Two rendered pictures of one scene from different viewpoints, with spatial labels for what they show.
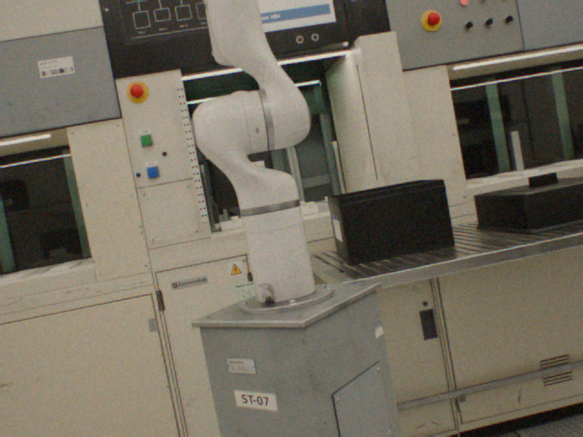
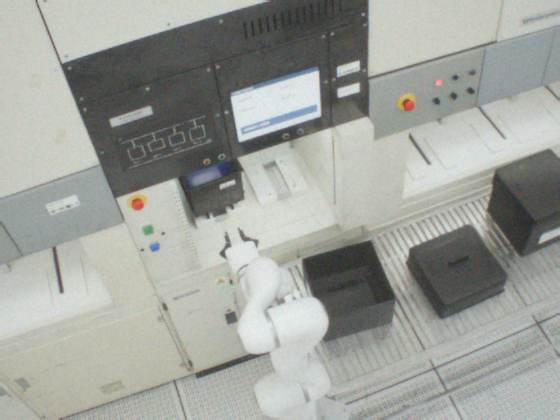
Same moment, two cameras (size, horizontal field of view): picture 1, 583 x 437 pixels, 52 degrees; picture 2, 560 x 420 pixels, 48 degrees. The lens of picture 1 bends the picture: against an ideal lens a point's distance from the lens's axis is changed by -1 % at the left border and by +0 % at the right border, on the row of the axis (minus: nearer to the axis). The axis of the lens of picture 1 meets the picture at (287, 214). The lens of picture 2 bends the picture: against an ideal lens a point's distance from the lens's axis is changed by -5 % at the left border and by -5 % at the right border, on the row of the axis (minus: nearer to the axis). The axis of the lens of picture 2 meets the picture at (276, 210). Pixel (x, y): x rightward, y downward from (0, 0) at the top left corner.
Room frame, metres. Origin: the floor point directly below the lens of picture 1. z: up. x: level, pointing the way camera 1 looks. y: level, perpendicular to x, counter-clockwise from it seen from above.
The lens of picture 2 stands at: (0.41, 0.11, 2.96)
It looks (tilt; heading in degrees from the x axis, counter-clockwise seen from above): 51 degrees down; 353
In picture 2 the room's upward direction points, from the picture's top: 8 degrees counter-clockwise
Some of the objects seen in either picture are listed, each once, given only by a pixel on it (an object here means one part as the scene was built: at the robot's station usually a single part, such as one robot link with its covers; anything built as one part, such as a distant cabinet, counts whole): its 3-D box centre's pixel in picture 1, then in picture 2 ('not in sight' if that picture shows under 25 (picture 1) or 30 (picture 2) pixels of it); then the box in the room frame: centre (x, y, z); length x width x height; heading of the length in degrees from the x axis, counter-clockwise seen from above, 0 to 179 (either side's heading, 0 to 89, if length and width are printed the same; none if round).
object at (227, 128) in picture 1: (243, 154); (285, 397); (1.19, 0.06, 1.07); 0.19 x 0.12 x 0.24; 97
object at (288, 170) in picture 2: (320, 204); (275, 178); (2.22, -0.13, 0.89); 0.22 x 0.21 x 0.04; 7
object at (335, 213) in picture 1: (386, 218); (347, 290); (1.64, -0.26, 0.85); 0.28 x 0.28 x 0.17; 2
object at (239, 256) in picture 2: not in sight; (244, 260); (1.64, 0.09, 1.19); 0.11 x 0.10 x 0.07; 7
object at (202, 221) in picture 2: (248, 218); (214, 199); (2.18, 0.14, 0.89); 0.22 x 0.21 x 0.04; 7
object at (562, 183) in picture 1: (546, 198); (456, 267); (1.63, -0.70, 0.83); 0.29 x 0.29 x 0.13; 9
